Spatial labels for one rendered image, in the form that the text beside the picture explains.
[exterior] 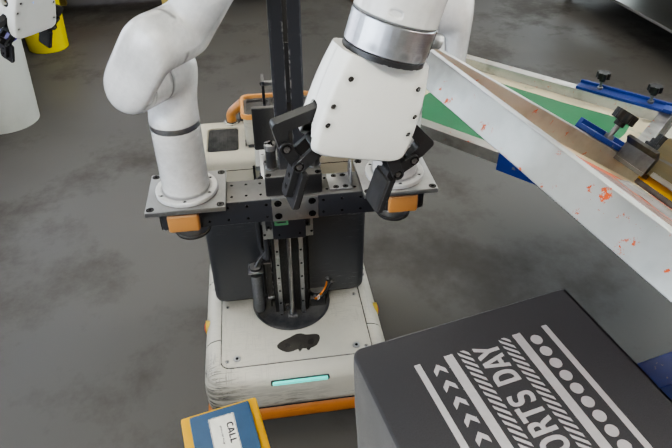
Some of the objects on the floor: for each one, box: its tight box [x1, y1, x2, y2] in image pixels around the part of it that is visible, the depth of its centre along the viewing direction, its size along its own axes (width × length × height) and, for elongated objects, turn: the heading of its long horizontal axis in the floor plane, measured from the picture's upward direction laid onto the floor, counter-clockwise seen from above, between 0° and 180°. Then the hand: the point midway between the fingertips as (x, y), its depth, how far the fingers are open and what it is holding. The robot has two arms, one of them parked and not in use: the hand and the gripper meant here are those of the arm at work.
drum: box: [25, 0, 69, 54], centre depth 475 cm, size 37×38×59 cm
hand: (336, 196), depth 57 cm, fingers open, 8 cm apart
